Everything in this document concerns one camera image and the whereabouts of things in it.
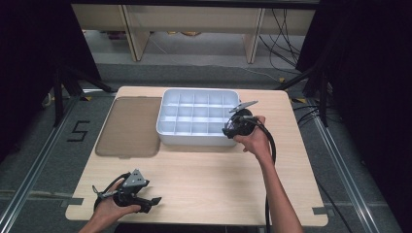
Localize bundle of black hanging cables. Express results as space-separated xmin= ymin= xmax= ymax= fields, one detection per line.
xmin=257 ymin=8 xmax=306 ymax=76

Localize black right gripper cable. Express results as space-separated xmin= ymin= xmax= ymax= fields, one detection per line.
xmin=238 ymin=115 xmax=278 ymax=233

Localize white compartment storage box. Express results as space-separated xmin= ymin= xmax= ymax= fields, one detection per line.
xmin=155 ymin=87 xmax=244 ymax=147

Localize black curtain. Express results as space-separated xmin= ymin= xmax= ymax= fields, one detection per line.
xmin=294 ymin=0 xmax=412 ymax=231
xmin=0 ymin=0 xmax=103 ymax=164

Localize person's right hand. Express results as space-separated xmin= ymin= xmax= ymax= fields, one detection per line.
xmin=232 ymin=116 xmax=272 ymax=160

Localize person's left hand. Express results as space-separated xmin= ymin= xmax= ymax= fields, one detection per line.
xmin=92 ymin=180 xmax=143 ymax=225

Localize aluminium floor rail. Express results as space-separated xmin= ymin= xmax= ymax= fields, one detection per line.
xmin=310 ymin=113 xmax=381 ymax=233
xmin=0 ymin=96 xmax=82 ymax=233

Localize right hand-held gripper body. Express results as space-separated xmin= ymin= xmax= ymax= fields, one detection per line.
xmin=227 ymin=99 xmax=260 ymax=138

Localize brown translucent box lid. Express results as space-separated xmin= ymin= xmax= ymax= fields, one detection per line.
xmin=94 ymin=96 xmax=163 ymax=159

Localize light wooden desk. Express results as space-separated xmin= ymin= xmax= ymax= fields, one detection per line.
xmin=71 ymin=3 xmax=317 ymax=64

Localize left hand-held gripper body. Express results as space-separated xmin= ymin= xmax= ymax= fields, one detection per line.
xmin=110 ymin=168 xmax=152 ymax=208

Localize black metal stand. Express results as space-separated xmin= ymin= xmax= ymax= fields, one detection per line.
xmin=52 ymin=63 xmax=117 ymax=128
xmin=274 ymin=63 xmax=332 ymax=128

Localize thin black floor cable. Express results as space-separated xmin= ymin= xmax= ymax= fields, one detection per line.
xmin=315 ymin=178 xmax=355 ymax=233

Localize black floor cables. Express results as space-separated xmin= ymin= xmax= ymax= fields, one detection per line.
xmin=292 ymin=103 xmax=326 ymax=126

